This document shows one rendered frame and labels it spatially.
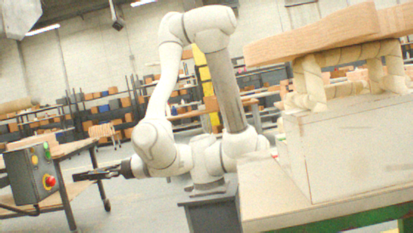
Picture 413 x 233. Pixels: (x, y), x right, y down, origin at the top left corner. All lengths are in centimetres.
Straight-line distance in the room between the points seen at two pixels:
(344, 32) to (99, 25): 1260
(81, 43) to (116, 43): 144
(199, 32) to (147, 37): 1101
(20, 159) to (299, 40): 98
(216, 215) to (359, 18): 121
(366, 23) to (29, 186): 111
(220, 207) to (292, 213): 90
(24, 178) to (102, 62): 1160
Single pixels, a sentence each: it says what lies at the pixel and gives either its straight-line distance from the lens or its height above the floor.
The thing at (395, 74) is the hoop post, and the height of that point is 114.
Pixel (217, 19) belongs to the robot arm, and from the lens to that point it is 127.
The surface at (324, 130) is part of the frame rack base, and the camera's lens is 62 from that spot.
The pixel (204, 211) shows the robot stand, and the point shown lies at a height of 64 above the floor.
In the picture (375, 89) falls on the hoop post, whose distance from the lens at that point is 76.
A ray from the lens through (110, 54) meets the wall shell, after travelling 1264.
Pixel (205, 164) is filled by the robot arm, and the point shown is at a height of 85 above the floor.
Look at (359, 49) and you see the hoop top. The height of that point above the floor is 120.
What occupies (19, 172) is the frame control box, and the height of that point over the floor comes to 104.
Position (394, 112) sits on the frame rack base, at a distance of 67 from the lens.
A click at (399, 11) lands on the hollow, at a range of 59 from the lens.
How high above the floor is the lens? 118
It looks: 4 degrees down
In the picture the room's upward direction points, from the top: 12 degrees counter-clockwise
